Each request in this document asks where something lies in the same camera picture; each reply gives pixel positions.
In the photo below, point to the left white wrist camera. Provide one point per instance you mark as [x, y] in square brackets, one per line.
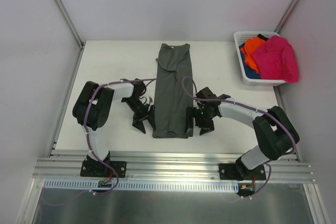
[150, 101]

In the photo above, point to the white slotted cable duct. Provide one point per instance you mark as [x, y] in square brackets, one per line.
[138, 185]

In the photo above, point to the orange t shirt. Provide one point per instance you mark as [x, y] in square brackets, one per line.
[251, 44]

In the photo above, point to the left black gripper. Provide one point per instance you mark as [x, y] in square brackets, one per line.
[143, 115]

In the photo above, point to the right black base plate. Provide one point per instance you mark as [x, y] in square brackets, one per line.
[233, 171]

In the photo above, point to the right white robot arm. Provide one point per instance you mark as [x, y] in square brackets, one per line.
[276, 136]

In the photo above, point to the left aluminium corner post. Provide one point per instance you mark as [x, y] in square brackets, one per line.
[61, 7]

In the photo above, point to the pink t shirt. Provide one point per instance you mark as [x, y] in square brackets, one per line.
[276, 60]

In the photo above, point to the blue t shirt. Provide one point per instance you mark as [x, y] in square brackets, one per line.
[249, 72]

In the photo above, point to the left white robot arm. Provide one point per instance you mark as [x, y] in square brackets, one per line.
[92, 109]

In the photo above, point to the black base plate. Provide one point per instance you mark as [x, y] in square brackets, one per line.
[233, 171]
[105, 169]

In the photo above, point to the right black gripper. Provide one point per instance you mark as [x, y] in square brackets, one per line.
[197, 120]

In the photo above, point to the right aluminium corner post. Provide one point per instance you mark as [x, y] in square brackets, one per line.
[286, 15]

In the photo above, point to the aluminium corner post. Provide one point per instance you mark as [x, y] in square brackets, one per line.
[61, 7]
[286, 15]

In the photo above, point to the white plastic laundry basket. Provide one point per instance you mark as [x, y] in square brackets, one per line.
[239, 38]

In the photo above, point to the aluminium mounting rail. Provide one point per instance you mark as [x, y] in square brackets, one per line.
[171, 166]

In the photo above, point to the grey t shirt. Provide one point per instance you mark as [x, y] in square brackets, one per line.
[171, 99]

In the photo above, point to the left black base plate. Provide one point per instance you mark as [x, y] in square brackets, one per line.
[105, 169]

